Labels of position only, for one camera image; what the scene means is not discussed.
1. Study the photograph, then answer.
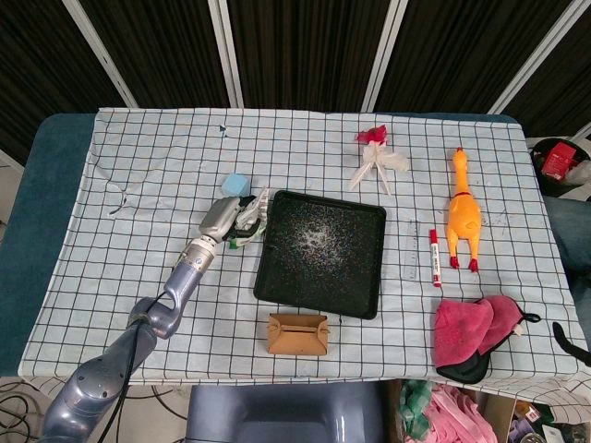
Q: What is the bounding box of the pink fabric bundle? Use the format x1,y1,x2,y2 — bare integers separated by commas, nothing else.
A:
424,382,498,443

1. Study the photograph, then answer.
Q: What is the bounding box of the green fabric bundle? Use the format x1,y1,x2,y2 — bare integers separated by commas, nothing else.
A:
399,380,436,439

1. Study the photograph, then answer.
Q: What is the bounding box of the brown cardboard carry box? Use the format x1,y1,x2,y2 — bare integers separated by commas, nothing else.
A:
266,312,332,356

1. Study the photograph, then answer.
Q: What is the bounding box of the transparent plastic ruler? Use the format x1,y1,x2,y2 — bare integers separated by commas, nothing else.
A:
402,220,419,281

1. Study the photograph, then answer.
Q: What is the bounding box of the black waste bin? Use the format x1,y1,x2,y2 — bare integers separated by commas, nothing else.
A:
529,136,591,200

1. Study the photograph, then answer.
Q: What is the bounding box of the black floor cable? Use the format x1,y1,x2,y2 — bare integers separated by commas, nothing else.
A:
128,385,187,403

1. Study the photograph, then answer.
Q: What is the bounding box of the red carton box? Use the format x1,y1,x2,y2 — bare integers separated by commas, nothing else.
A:
540,141,578,181

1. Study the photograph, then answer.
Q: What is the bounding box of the white green packet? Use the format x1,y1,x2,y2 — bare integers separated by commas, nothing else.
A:
225,186,271,250

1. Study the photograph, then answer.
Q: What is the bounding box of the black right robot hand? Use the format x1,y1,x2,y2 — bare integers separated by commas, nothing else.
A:
548,321,591,368

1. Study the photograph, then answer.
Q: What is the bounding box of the blue-grey robot torso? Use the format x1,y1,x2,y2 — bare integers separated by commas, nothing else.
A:
184,380,387,443

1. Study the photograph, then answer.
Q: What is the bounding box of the black rectangular tray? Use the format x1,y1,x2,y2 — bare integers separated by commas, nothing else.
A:
252,188,388,321

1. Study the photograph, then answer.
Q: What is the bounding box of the light blue sponge block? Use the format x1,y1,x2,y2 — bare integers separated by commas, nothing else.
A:
221,173,253,198

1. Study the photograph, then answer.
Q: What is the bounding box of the red white marker pen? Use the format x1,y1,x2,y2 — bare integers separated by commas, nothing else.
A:
428,228,443,289

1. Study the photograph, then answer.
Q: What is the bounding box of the white feather toy red tip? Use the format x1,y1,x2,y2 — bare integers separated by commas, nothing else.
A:
346,124,411,198

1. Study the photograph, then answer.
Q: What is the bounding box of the white black checkered tablecloth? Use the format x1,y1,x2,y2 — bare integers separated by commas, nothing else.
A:
17,107,591,405

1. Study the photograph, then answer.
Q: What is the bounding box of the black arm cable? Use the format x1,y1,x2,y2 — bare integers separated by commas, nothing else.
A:
106,290,171,443

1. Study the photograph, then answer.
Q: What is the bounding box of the yellow rubber chicken toy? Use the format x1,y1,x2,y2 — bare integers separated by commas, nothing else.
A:
444,147,483,273

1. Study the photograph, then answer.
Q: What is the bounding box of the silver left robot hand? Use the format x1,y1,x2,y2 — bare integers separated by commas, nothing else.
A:
198,193,270,245

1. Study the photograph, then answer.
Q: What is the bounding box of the white screen frame post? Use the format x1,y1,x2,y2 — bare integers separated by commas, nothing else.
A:
207,0,245,109
361,0,410,113
488,0,591,115
62,0,139,109

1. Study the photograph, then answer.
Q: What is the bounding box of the pink cloth with black trim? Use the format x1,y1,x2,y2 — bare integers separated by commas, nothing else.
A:
432,294,542,385

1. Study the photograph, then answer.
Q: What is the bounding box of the brown cardboard storage box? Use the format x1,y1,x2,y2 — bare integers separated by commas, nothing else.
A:
387,378,519,443

